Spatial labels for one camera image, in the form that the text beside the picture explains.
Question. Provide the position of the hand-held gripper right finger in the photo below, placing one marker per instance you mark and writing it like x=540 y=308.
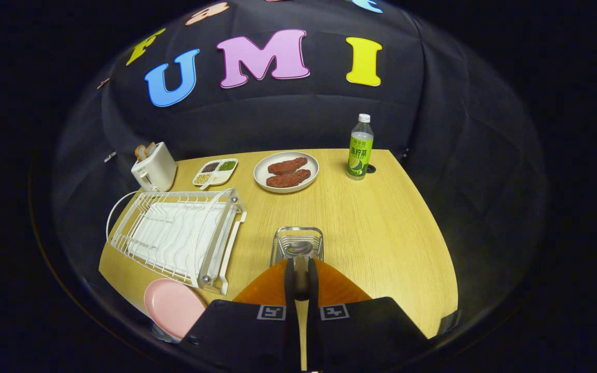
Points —
x=313 y=331

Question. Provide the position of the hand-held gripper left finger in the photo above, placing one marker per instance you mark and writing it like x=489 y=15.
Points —
x=290 y=331

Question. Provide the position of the metal spoon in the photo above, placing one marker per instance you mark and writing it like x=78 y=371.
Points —
x=301 y=280

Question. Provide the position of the pink plate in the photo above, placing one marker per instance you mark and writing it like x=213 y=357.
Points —
x=171 y=308

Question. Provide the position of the white round plate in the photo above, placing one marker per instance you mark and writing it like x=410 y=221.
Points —
x=259 y=173

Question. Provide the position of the white divided dish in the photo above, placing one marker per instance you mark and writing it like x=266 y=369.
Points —
x=221 y=178

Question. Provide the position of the brown meat piece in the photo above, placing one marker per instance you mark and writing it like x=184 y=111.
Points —
x=288 y=179
x=287 y=166

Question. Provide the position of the pale yellow beans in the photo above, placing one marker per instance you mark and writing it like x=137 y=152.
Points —
x=202 y=178

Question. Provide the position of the green beans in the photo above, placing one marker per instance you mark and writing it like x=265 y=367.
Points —
x=227 y=166

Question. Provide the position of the green label drink bottle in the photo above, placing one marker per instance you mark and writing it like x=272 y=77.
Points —
x=360 y=155

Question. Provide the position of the dark brown beans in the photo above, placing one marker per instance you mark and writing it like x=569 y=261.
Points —
x=210 y=167

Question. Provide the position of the white toaster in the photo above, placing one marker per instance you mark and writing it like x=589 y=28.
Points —
x=156 y=168

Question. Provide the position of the black backdrop cloth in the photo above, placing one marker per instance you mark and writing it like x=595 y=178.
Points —
x=278 y=119

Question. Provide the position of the toast slice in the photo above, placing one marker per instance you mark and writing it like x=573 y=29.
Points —
x=141 y=153
x=150 y=148

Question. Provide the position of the small white clip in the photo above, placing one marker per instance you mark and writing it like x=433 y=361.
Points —
x=110 y=156

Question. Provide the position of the small pink clip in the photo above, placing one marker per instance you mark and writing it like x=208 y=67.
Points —
x=103 y=83

